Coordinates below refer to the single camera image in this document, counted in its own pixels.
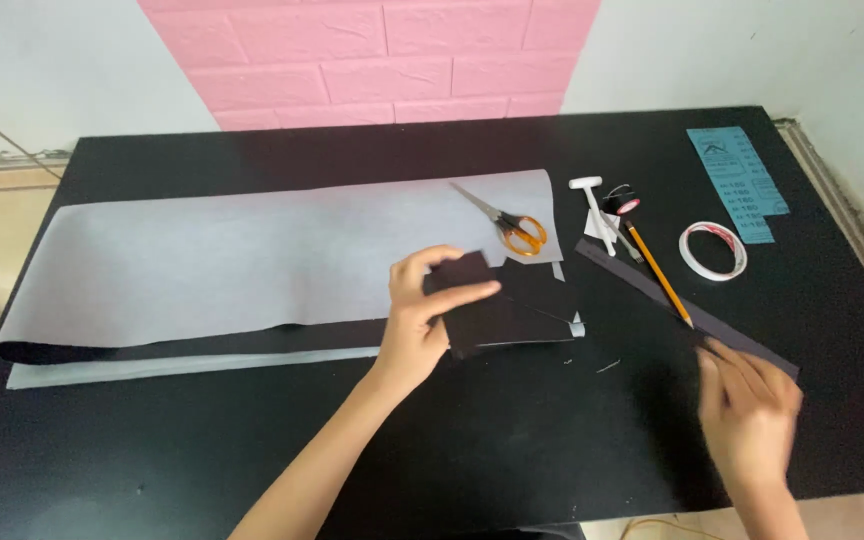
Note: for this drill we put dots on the person's left hand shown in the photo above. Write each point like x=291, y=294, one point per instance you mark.
x=411, y=330

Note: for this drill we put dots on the person's right hand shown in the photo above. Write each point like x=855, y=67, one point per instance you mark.
x=751, y=416

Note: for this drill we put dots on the person's right fingers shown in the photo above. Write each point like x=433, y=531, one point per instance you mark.
x=732, y=375

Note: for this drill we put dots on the small black leather piece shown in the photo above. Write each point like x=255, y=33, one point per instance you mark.
x=469, y=300

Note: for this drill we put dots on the black ruler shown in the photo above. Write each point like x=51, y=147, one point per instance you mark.
x=672, y=300

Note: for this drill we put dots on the yellow pencil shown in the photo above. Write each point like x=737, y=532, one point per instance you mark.
x=658, y=274

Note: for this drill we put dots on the white double-sided tape roll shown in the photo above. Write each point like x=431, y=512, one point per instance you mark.
x=712, y=250

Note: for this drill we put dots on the metal pricking fork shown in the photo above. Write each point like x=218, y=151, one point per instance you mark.
x=625, y=240

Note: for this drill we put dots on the blue sandpaper sheet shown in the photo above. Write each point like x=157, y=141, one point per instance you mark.
x=739, y=180

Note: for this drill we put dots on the small white paper piece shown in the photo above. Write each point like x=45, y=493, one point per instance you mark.
x=598, y=225

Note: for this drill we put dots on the black thread spool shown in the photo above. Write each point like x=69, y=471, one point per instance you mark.
x=622, y=201

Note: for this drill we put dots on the white plastic mallet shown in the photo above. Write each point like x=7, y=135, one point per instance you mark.
x=595, y=210

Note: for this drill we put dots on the large grey leather sheet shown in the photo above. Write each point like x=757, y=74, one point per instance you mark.
x=252, y=262

